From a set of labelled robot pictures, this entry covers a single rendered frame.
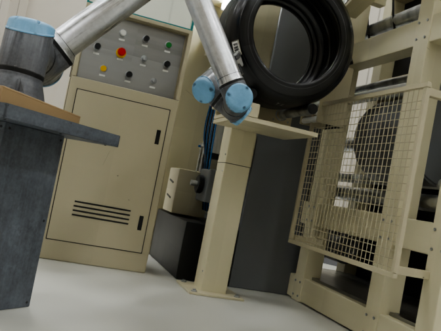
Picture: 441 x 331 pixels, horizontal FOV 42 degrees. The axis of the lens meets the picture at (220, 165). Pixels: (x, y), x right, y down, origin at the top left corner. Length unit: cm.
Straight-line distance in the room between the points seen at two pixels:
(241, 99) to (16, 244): 84
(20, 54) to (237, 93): 69
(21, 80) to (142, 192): 124
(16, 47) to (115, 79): 116
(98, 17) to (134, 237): 126
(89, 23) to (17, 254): 82
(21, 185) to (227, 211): 118
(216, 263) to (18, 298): 110
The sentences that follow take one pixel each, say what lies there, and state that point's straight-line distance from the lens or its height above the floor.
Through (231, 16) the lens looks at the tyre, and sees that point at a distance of 243.
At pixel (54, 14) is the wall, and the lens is 804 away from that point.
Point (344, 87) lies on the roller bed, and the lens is 291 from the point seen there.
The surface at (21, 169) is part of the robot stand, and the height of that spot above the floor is 43.
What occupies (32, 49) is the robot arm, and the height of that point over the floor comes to 80.
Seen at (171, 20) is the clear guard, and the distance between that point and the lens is 309.
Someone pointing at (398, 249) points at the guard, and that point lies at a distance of 211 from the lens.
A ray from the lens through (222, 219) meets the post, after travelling 273.
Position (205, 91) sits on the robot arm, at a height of 81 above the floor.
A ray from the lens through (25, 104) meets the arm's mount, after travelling 172.
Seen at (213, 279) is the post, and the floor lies 7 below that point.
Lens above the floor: 48
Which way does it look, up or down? 3 degrees up
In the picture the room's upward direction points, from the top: 11 degrees clockwise
